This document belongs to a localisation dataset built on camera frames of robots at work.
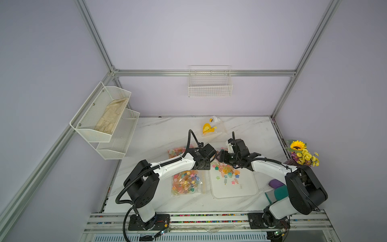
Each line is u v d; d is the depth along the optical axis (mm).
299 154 717
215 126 1103
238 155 704
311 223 748
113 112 819
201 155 633
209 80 946
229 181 867
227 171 905
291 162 767
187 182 857
